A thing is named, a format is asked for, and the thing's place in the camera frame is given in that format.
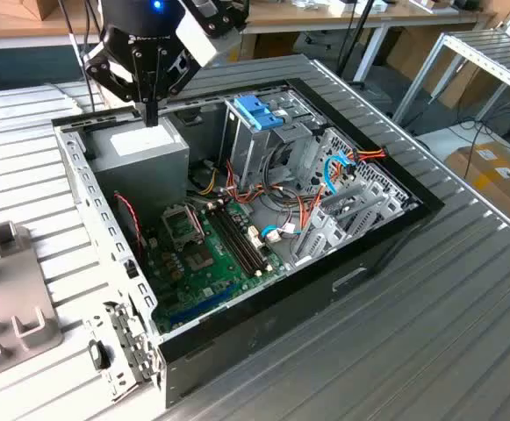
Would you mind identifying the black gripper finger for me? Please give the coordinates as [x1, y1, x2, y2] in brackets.
[83, 41, 149, 128]
[148, 46, 202, 128]

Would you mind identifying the blue data wire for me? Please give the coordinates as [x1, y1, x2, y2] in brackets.
[323, 148, 357, 197]

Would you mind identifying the orange red power wire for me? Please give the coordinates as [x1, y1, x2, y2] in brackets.
[346, 146, 390, 167]

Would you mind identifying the metal disk bay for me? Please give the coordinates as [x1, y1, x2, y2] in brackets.
[290, 126, 419, 268]

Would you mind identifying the brown wooden crate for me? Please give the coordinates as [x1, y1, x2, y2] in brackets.
[19, 0, 102, 21]

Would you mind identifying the blue plastic bay latch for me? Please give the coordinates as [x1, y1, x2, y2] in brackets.
[233, 96, 289, 132]

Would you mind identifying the grey power supply unit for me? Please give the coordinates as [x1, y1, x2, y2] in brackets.
[83, 116, 190, 229]

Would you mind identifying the metal optical drive cage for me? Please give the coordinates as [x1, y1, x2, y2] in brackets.
[218, 85, 328, 194]

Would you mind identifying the metal socket cover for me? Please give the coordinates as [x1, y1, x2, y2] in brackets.
[161, 203, 206, 246]

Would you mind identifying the black case fan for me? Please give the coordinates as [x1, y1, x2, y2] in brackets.
[112, 192, 144, 264]

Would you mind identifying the black RAM slot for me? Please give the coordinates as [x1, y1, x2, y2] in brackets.
[217, 203, 268, 272]
[205, 205, 258, 278]

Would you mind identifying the black stand pole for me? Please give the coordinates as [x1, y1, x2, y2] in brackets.
[336, 0, 377, 84]

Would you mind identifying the green motherboard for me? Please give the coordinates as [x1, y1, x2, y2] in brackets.
[142, 199, 289, 335]

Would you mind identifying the blue expansion slot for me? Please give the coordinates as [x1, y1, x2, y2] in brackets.
[169, 282, 239, 331]

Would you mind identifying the grey parts rack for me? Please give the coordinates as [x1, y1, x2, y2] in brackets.
[0, 221, 65, 387]

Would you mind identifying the open black PC case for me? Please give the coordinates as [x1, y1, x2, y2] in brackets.
[51, 77, 445, 407]

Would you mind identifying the black case lock latch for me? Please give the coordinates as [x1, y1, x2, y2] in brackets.
[86, 339, 111, 372]

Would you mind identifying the labelled cardboard box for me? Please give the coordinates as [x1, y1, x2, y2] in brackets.
[445, 140, 510, 229]

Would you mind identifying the black cable brass plug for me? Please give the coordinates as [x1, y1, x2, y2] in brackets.
[56, 0, 100, 113]

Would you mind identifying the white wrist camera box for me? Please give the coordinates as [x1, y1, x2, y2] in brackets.
[174, 8, 219, 68]

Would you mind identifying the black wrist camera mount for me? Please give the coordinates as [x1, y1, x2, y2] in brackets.
[183, 0, 249, 37]

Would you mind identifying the yellow orange wire bundle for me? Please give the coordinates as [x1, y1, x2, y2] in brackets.
[198, 168, 219, 197]

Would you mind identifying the wooden desk white frame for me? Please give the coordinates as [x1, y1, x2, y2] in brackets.
[0, 0, 102, 50]
[241, 0, 497, 82]

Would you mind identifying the red black fan wire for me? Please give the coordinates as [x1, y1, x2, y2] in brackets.
[113, 190, 145, 260]

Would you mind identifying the orange black wire bundle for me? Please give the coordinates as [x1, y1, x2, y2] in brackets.
[224, 158, 327, 241]

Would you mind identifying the aluminium frame slat table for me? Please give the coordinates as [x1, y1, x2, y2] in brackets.
[392, 30, 510, 128]

